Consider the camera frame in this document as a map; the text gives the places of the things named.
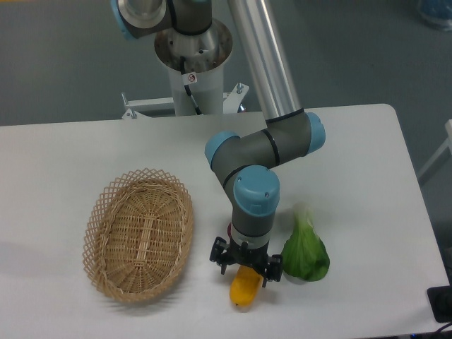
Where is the white frame at right edge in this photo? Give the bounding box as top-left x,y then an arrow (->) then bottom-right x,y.
417,119 -> 451,186

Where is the woven wicker basket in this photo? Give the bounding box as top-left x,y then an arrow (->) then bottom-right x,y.
83,168 -> 194,302

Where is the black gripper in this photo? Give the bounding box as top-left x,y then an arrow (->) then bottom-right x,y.
209,237 -> 283,287

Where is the yellow mango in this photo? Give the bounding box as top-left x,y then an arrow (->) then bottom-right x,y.
230,266 -> 263,307

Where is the green bok choy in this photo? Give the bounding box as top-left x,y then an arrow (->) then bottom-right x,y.
281,202 -> 331,282

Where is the blue object top right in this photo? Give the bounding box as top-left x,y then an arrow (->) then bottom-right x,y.
417,0 -> 451,32

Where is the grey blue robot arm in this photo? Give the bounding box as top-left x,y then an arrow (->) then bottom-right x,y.
111,1 -> 326,282

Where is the purple sweet potato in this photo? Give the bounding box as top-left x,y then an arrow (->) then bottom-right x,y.
227,222 -> 232,238

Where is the black device at table edge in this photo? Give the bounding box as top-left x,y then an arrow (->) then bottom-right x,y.
427,285 -> 451,323

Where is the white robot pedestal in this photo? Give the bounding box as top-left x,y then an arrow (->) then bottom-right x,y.
121,19 -> 249,119

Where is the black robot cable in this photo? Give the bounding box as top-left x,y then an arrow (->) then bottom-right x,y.
179,56 -> 203,116

